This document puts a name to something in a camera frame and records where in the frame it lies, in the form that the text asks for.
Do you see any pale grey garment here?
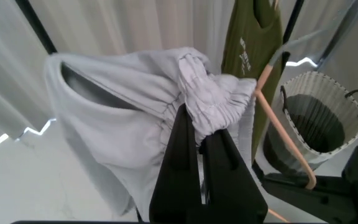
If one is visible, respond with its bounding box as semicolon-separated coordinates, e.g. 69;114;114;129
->
44;46;258;218

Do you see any green printed shirt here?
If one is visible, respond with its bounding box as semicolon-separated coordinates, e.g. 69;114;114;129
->
221;0;284;162

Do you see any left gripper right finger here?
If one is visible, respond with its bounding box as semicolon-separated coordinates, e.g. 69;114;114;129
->
202;129;269;222

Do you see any white curtain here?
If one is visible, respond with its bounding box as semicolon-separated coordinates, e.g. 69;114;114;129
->
0;0;354;150

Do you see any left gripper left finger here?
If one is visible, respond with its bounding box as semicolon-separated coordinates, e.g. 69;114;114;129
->
149;104;203;222

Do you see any white laundry basket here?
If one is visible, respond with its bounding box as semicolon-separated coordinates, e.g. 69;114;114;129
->
263;70;358;175

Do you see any black clothes rack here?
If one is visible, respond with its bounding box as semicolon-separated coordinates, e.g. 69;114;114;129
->
14;0;306;74

